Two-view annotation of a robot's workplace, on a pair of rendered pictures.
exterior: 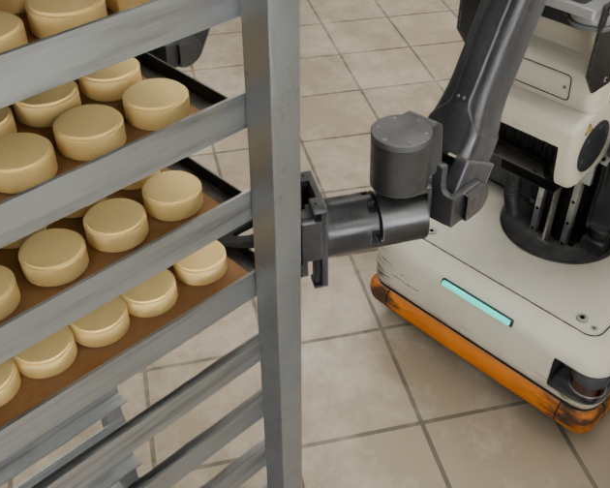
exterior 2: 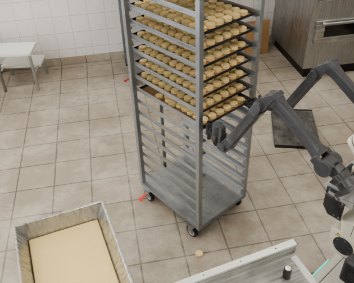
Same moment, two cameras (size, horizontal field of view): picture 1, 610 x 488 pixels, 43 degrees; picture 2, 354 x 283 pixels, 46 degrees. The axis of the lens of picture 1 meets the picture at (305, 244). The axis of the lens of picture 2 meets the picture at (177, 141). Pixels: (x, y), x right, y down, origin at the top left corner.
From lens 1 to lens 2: 2.15 m
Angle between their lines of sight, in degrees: 69
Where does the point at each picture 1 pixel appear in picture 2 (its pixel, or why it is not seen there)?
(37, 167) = (184, 84)
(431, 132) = (217, 127)
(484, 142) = (227, 141)
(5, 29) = (185, 69)
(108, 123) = (193, 87)
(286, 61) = (197, 94)
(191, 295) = not seen: hidden behind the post
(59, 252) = (186, 97)
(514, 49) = (236, 131)
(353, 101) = not seen: outside the picture
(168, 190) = not seen: hidden behind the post
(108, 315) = (190, 112)
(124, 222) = (193, 101)
